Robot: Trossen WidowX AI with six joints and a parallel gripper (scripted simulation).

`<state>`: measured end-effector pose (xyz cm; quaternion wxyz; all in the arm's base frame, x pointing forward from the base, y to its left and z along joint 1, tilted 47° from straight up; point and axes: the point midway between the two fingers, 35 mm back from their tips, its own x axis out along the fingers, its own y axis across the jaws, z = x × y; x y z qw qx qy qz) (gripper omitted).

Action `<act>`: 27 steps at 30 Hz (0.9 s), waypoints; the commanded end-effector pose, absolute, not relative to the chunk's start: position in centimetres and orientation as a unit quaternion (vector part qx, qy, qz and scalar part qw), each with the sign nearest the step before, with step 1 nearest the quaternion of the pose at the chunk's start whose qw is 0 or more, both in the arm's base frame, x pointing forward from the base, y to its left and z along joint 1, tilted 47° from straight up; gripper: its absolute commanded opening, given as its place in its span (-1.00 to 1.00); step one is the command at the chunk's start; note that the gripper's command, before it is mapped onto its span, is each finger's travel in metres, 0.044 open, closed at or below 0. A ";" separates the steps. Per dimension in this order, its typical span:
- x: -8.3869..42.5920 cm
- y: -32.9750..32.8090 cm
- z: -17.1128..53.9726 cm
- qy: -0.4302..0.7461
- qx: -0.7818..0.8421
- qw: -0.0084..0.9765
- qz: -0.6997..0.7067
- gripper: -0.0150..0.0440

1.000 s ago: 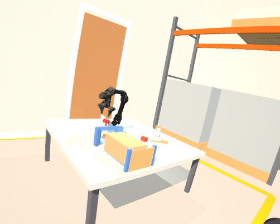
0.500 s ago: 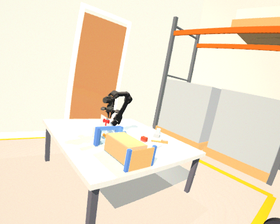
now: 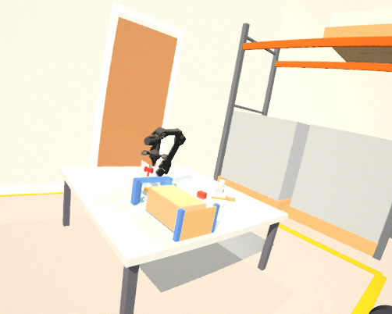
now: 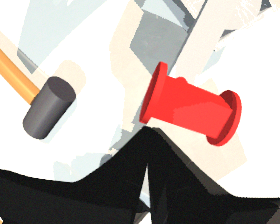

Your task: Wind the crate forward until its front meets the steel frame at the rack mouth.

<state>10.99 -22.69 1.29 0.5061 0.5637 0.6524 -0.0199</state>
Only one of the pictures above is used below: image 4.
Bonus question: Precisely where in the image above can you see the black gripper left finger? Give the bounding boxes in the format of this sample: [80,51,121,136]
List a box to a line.
[0,127,152,224]

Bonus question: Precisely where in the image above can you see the hammer with grey head and wooden handle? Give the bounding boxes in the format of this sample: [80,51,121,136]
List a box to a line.
[0,48,76,140]

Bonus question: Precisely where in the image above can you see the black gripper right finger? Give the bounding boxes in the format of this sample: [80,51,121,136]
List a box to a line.
[147,128,280,224]

